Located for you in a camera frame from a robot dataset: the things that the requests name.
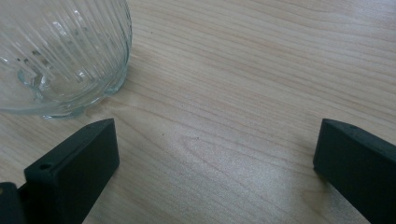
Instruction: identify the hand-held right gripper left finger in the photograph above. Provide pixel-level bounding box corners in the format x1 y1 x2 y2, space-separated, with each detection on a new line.
18 118 120 224

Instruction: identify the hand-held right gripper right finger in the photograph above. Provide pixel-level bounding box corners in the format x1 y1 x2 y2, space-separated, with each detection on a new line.
312 118 396 224

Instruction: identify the ribbed clear glass bowl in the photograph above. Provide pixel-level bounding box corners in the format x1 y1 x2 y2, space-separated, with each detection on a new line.
0 0 134 120

